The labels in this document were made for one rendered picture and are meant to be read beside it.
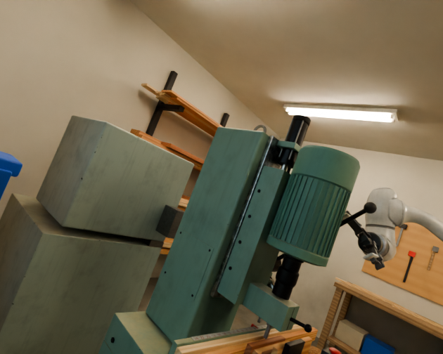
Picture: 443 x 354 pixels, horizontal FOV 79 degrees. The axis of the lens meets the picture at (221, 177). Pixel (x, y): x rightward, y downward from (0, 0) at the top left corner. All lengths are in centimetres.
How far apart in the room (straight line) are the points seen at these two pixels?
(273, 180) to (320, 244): 22
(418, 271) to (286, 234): 340
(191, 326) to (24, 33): 243
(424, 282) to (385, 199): 291
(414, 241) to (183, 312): 349
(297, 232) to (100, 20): 261
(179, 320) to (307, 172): 59
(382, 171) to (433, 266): 129
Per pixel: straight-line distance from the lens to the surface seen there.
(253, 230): 83
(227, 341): 78
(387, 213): 121
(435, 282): 408
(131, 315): 105
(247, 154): 87
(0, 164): 96
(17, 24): 276
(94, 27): 294
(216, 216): 88
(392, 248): 121
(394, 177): 431
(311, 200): 75
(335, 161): 77
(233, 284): 86
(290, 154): 90
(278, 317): 82
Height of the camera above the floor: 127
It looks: 4 degrees up
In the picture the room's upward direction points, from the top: 21 degrees clockwise
